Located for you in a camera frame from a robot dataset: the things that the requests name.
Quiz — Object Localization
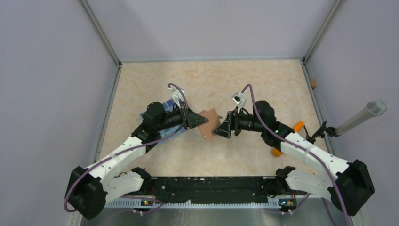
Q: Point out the small tan block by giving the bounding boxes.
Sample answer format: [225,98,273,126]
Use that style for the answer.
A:
[310,79,317,89]

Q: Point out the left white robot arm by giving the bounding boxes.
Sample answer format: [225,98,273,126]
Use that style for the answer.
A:
[64,83,209,219]

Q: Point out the silver microphone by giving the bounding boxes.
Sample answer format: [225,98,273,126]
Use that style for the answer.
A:
[335,99,389,136]

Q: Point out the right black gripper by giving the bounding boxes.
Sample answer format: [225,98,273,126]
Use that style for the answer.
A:
[213,106,265,138]

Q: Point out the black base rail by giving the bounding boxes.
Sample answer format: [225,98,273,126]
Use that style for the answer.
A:
[131,176,308,207]

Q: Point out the light blue card box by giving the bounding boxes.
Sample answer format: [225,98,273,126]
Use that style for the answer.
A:
[139,109,188,149]

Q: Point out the purple cable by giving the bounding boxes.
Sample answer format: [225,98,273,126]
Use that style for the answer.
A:
[241,83,352,226]
[64,83,190,216]

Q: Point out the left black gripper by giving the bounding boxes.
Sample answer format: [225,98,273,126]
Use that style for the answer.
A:
[156,101,208,131]

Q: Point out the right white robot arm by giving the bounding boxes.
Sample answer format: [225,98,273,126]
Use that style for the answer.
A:
[212,92,375,216]

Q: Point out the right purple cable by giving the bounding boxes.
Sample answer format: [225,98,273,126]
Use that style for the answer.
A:
[241,83,352,226]

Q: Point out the purple blue card box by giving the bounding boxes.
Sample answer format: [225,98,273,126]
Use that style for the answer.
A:
[163,99,179,113]

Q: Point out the black microphone tripod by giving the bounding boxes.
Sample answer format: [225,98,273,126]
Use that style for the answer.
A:
[303,121,339,144]

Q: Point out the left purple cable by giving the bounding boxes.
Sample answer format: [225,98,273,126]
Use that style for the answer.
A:
[64,83,190,216]

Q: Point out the orange carrot toy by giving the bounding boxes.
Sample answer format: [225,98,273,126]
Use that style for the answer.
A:
[271,121,304,158]

